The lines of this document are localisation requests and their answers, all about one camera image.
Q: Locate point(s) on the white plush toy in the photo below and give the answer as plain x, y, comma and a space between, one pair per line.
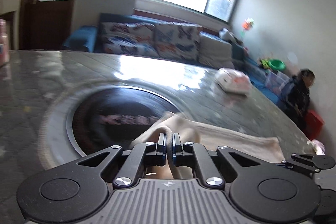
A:
226, 35

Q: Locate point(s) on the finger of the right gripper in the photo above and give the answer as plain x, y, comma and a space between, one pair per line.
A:
313, 163

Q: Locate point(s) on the colourful pinwheel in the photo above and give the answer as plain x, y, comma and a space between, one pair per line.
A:
246, 26

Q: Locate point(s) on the green plastic basin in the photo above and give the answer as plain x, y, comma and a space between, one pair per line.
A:
276, 65

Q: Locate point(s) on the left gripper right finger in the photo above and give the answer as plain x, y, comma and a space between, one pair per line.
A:
260, 190

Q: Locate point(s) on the cream white shirt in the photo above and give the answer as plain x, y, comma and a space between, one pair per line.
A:
267, 149

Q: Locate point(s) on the red box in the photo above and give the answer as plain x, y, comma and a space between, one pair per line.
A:
314, 124

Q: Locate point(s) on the round black induction cooktop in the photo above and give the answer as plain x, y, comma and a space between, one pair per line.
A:
114, 115

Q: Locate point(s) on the dark wooden door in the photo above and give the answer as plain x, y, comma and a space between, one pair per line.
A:
50, 1

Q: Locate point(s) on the butterfly cushion left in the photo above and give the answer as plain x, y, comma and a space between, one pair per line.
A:
128, 39

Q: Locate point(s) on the butterfly cushion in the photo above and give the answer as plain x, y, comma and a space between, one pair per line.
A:
128, 39
177, 41

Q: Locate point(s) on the white pink small garment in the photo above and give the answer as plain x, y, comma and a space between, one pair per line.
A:
317, 146

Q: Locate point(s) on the child in dark jacket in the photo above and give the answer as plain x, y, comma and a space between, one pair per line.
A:
294, 98

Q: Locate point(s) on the blue sofa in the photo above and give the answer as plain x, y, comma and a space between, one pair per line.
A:
87, 39

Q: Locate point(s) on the clear plastic storage box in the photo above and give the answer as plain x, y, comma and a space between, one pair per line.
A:
275, 82

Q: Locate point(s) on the tissue pack white pink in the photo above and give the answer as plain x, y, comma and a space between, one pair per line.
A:
233, 81

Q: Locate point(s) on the pink cartoon cup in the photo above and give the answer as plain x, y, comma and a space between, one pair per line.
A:
4, 44

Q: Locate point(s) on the grey plain cushion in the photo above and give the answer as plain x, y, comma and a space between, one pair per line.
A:
214, 52

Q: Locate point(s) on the butterfly cushion right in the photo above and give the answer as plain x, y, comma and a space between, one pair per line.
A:
177, 41

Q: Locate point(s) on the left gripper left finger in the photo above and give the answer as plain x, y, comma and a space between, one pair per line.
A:
76, 190

